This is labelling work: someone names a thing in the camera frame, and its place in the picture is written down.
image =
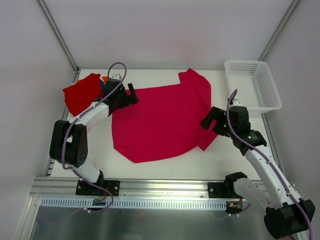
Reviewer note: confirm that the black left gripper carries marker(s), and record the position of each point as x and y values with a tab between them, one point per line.
127	96

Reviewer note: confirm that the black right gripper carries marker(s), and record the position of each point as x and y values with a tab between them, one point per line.
216	120

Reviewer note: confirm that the crimson pink t-shirt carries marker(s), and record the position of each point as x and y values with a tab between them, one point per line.
166	122

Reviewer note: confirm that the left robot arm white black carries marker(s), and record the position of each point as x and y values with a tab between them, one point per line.
69	141

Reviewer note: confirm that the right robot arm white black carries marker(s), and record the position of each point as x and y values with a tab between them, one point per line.
285	212

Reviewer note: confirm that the folded orange t-shirt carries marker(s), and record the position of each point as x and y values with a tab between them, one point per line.
104	79

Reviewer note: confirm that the white perforated plastic basket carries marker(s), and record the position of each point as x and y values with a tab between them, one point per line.
256	88

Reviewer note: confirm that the folded red t-shirt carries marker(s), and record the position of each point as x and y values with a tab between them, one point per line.
79	96

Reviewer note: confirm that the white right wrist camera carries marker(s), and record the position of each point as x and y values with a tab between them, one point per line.
236	103

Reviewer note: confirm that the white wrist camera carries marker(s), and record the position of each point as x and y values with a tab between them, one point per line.
236	103
117	77

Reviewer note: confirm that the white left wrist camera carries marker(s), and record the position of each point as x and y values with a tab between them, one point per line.
117	77

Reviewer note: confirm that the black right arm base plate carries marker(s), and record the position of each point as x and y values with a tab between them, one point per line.
217	190

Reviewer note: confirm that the right aluminium frame post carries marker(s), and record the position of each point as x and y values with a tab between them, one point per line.
294	4

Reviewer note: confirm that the aluminium frame post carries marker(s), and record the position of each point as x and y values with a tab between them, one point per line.
294	4
57	33

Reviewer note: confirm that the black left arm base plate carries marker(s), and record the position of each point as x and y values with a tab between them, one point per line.
112	187

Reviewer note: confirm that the left aluminium frame post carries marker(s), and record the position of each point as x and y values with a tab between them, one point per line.
57	33

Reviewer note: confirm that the aluminium mounting rail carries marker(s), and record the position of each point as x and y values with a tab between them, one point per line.
149	189

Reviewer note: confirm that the white slotted cable duct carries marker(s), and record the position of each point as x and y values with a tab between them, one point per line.
215	205

